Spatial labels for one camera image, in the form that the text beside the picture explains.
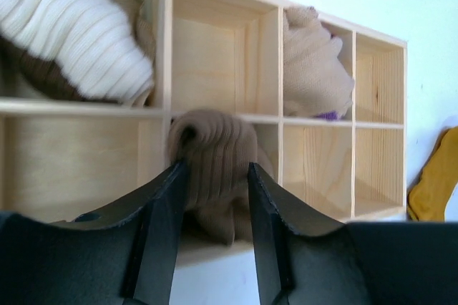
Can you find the tan ribbed sock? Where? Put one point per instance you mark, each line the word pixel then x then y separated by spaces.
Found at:
pixel 218 147

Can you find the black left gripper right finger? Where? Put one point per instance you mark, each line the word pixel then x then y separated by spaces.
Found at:
pixel 305 257

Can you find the wooden compartment tray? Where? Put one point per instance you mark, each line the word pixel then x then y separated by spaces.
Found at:
pixel 63 158

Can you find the cream rolled sock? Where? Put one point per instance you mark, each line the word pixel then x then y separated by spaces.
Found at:
pixel 81 50

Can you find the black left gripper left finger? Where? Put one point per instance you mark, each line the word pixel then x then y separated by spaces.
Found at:
pixel 122 253

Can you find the mustard orange sock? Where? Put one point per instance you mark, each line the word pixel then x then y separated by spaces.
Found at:
pixel 428 199

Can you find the beige rolled sock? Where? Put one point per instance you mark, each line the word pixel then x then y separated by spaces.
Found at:
pixel 315 82

